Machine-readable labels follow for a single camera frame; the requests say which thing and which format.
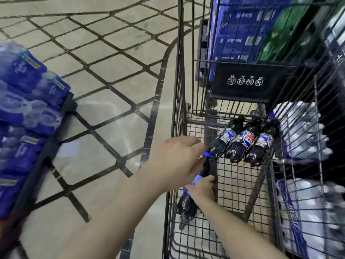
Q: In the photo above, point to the person's right hand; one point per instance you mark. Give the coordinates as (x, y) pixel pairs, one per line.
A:
(202, 190)

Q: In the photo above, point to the person's left hand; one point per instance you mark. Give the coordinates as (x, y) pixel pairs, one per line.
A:
(172, 163)

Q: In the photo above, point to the person's right fingers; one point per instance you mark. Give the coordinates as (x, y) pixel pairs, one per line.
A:
(210, 181)

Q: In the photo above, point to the person's left fingers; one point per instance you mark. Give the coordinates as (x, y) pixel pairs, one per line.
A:
(198, 156)

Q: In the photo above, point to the dark cola bottle blue cap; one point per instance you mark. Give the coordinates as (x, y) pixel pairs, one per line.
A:
(187, 203)

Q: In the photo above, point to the person's right forearm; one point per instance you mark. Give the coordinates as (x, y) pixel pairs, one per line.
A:
(237, 231)

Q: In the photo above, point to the person's left forearm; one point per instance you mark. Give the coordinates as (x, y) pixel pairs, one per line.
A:
(113, 221)

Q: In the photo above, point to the black cart seat flap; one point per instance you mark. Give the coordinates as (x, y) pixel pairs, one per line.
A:
(248, 82)

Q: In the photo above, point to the clear water bottle pack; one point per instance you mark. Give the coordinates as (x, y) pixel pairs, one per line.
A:
(315, 221)
(302, 129)

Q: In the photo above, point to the blue drinks carton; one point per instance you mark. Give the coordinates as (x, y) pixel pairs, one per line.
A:
(237, 26)

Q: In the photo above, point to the green drinks carton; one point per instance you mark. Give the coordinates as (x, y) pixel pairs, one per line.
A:
(285, 29)

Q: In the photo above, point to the black display pallet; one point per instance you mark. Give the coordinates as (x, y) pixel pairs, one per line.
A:
(40, 164)

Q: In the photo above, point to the blue wrapped water bottle pack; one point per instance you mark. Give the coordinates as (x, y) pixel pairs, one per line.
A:
(27, 115)
(18, 153)
(9, 194)
(24, 70)

